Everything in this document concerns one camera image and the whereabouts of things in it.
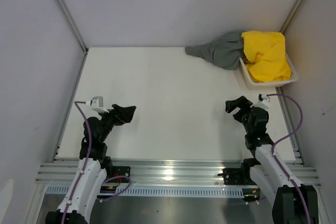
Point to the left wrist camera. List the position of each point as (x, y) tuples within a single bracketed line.
[(97, 105)]

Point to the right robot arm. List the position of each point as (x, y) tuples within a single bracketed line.
[(292, 201)]

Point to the slotted cable duct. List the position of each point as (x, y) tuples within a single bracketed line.
[(198, 192)]

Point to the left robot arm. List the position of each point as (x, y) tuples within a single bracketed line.
[(95, 168)]

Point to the grey shorts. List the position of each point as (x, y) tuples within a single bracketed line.
[(224, 52)]

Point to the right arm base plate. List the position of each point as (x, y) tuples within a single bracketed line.
[(235, 176)]

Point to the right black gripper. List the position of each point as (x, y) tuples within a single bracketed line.
[(241, 103)]

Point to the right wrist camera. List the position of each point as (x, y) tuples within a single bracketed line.
[(263, 101)]

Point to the white plastic basket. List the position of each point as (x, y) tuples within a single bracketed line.
[(255, 86)]

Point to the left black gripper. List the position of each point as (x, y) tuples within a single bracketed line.
[(121, 114)]

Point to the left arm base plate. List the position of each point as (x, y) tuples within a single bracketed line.
[(119, 171)]

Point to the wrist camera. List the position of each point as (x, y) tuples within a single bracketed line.
[(263, 101), (97, 105)]

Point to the aluminium rail frame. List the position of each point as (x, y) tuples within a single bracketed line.
[(146, 173)]

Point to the yellow shorts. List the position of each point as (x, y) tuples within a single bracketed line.
[(265, 56)]

